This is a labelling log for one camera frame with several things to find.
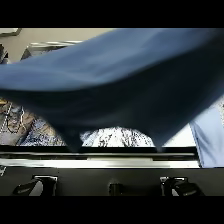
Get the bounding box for dark blue garment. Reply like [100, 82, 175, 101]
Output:
[0, 27, 224, 154]

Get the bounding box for silver frame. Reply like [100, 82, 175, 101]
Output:
[0, 151, 204, 197]

